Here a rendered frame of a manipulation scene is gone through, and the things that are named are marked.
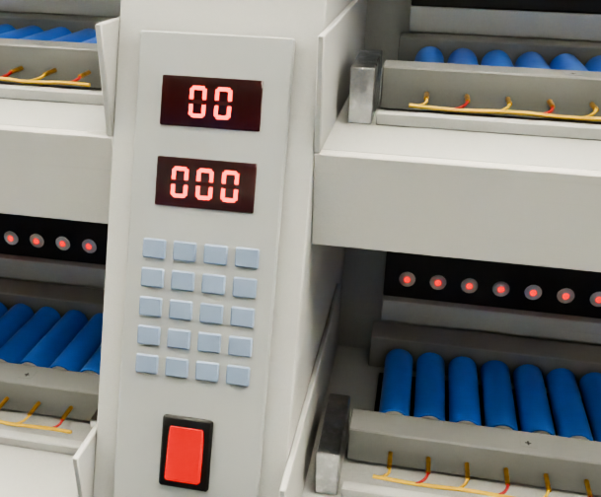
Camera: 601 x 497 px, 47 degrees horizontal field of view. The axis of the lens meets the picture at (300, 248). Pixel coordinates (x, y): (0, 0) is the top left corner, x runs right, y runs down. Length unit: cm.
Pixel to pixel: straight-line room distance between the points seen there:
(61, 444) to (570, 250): 29
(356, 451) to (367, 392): 6
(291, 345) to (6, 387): 20
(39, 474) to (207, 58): 24
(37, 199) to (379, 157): 17
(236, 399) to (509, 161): 16
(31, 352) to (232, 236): 21
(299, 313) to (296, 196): 5
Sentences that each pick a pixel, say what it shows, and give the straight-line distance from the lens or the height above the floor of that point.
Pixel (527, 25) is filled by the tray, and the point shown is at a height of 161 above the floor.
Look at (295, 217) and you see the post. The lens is 31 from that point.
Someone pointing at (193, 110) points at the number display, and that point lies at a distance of 32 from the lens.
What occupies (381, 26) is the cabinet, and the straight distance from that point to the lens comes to 52.
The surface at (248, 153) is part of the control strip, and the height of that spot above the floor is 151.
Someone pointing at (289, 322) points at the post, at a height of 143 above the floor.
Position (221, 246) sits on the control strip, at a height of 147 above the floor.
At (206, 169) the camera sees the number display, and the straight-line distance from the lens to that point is 31.
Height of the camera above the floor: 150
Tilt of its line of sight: 6 degrees down
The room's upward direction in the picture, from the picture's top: 5 degrees clockwise
